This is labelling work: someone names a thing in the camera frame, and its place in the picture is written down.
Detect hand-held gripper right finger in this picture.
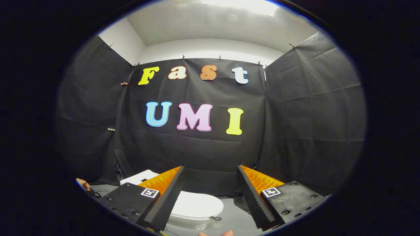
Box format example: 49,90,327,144
237,165,330,230

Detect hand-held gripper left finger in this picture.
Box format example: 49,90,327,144
98,166,185,232

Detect white toilet lid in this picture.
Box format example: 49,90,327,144
170,191,224,220

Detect white toilet tank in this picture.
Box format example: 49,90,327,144
120,169,160,186

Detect black backdrop cloth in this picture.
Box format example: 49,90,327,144
56,32,366,197

